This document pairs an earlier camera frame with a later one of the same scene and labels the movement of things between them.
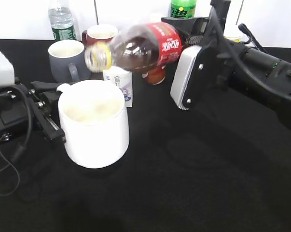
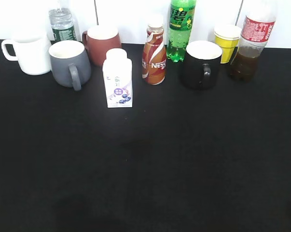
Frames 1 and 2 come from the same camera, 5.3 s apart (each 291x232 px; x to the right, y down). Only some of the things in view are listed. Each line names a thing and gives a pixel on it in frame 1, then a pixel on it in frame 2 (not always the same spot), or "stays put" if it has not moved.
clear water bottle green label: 62,22 stays put
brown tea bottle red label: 140,48 -> 257,28
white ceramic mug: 94,117 -> 34,51
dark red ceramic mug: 99,33 stays put
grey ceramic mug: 67,61 stays put
